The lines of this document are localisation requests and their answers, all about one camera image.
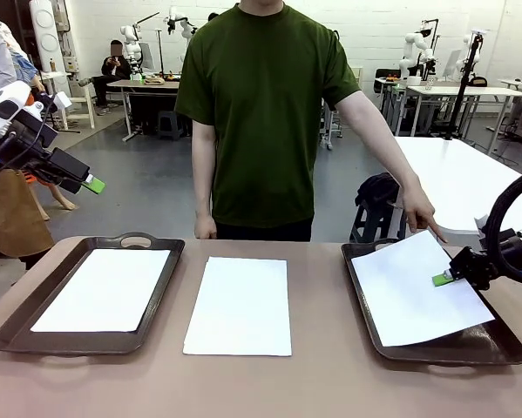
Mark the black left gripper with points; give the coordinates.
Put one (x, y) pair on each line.
(25, 150)

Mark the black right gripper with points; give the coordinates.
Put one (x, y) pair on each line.
(474, 267)

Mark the white A4 paper sheet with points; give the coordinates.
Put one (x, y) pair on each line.
(103, 287)
(408, 296)

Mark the white A4 paper stack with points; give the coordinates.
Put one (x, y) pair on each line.
(239, 305)

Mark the person right forearm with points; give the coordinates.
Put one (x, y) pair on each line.
(203, 170)

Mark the person left forearm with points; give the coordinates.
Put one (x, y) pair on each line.
(374, 139)

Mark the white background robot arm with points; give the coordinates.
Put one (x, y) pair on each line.
(411, 48)
(469, 52)

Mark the person left hand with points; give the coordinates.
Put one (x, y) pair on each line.
(419, 211)

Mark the person right hand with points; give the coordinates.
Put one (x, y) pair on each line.
(205, 226)

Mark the white wooden chair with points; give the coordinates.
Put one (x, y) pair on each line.
(83, 111)

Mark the person in brown apron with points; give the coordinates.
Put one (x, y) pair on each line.
(12, 217)

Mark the dark brown serving tray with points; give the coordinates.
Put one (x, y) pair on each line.
(461, 352)
(69, 344)

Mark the black step stool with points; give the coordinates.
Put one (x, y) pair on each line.
(371, 224)

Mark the white tilted table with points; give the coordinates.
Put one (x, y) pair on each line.
(461, 174)

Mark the seated person in black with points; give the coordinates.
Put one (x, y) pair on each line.
(112, 78)

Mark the black bag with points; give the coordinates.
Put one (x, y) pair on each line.
(376, 189)

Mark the dark plastic stool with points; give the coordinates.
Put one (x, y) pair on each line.
(171, 125)

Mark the brown-topped background table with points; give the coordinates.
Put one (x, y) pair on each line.
(156, 85)

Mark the white standing air conditioner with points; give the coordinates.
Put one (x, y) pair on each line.
(47, 39)

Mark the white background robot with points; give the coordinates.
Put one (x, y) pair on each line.
(184, 26)
(132, 43)

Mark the black pole stand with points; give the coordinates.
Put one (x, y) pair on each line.
(461, 96)

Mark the person black trousers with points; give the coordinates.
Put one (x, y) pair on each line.
(265, 233)

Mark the white background tables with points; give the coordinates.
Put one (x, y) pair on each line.
(439, 90)

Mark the person torso green t-shirt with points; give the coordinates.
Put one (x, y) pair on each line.
(260, 109)

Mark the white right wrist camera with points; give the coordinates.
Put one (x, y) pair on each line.
(482, 226)

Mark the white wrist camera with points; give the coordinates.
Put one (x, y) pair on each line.
(482, 226)
(62, 100)

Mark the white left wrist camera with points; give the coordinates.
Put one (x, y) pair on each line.
(62, 100)

